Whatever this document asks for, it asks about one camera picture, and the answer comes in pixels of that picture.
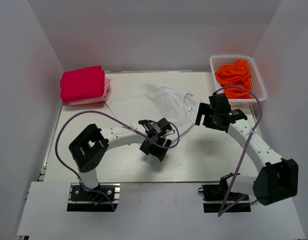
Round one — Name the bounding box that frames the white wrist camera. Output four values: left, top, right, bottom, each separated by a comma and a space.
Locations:
158, 137, 172, 149
208, 91, 217, 105

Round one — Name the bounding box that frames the folded magenta t shirt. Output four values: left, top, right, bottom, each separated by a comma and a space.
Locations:
60, 65, 105, 103

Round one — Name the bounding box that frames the white plastic basket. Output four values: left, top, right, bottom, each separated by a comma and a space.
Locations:
209, 55, 267, 107

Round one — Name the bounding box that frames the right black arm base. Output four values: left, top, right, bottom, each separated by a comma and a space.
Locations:
197, 173, 251, 213

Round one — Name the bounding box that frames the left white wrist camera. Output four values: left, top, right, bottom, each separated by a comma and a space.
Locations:
158, 137, 172, 149

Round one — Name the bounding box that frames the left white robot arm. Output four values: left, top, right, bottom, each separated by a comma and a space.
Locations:
69, 118, 173, 200

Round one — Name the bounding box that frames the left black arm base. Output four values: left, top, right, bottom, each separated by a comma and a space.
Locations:
66, 183, 120, 213

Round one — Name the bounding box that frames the white t shirt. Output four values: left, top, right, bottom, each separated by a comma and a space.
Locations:
107, 83, 196, 137

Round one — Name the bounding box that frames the orange t shirt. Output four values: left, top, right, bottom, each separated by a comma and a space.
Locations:
215, 60, 253, 99

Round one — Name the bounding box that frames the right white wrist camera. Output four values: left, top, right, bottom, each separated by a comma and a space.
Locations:
208, 91, 217, 105

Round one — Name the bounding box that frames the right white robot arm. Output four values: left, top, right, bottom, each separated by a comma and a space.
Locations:
195, 93, 299, 206

